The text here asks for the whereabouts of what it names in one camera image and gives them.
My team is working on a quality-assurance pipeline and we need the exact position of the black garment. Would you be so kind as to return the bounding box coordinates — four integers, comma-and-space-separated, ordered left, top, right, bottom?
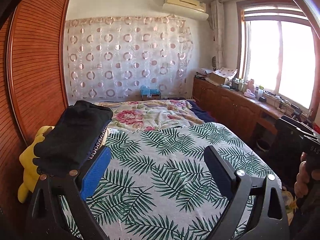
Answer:
33, 100, 113, 177

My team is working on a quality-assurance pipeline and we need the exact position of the person's right hand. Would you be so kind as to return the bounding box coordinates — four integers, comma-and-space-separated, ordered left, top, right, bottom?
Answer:
294, 152, 320, 198

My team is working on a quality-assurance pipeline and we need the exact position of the yellow plush toy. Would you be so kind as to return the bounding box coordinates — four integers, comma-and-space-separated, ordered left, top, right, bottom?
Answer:
17, 126, 55, 203

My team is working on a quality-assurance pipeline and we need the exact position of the long wooden sideboard cabinet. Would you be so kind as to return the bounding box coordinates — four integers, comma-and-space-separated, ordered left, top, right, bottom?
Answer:
192, 77, 284, 143

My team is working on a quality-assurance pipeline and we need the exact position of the pink figurine on cabinet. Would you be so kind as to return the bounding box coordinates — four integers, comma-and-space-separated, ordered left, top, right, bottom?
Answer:
244, 79, 256, 99

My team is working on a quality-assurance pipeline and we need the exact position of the navy blue blanket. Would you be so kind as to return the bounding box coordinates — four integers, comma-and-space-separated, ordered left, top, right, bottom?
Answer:
188, 100, 217, 123

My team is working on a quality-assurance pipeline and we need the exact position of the wooden framed window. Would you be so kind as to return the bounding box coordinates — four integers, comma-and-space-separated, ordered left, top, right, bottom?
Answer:
236, 0, 319, 118

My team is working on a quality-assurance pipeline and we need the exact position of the cardboard box on cabinet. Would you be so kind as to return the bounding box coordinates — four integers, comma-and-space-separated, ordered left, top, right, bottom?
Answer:
209, 72, 232, 85

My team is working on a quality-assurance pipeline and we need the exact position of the palm leaf print sheet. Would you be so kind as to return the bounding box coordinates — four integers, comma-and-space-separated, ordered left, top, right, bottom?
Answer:
86, 122, 272, 239

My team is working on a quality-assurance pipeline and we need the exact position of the floral bed quilt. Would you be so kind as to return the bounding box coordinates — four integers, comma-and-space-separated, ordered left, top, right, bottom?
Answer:
96, 100, 204, 132

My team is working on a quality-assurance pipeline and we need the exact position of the folded beige window curtain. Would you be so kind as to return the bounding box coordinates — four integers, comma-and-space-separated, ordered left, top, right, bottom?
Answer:
211, 0, 225, 69

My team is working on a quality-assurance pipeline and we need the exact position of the blue toy box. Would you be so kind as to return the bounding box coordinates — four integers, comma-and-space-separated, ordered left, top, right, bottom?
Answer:
140, 86, 161, 101

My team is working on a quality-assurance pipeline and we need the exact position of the white circle-patterned curtain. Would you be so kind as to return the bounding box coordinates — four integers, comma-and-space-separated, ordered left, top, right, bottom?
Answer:
64, 16, 193, 102

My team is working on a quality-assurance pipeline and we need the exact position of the wooden louvered wardrobe door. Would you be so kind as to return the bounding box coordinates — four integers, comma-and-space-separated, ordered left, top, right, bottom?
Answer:
1, 0, 69, 212

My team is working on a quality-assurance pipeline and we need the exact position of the beige wall air conditioner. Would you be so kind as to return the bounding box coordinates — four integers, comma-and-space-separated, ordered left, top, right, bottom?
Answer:
162, 0, 209, 21

